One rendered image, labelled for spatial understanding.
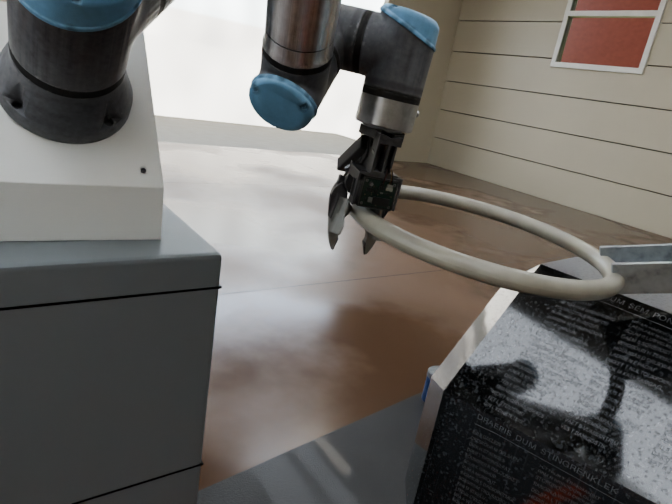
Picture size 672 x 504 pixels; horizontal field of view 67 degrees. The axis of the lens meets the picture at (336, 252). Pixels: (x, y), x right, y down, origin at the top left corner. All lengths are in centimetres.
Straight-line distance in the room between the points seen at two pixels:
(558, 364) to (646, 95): 697
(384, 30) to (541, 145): 777
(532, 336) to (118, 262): 76
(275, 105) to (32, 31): 30
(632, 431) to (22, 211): 100
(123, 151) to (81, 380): 36
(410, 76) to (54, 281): 57
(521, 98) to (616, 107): 150
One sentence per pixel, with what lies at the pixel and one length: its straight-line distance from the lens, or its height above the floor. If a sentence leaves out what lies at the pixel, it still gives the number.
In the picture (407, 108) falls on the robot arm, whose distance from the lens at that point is 78.
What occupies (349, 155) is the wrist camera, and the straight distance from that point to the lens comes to 86.
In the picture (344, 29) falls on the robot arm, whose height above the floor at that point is 121.
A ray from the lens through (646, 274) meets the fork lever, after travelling 93.
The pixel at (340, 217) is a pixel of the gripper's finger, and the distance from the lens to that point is 83.
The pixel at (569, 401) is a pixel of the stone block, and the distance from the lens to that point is 103.
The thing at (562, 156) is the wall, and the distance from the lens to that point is 830.
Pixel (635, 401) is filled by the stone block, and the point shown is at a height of 72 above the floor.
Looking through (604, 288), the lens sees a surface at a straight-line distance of 83.
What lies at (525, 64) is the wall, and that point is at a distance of 889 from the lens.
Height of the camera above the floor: 114
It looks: 18 degrees down
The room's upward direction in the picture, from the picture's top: 10 degrees clockwise
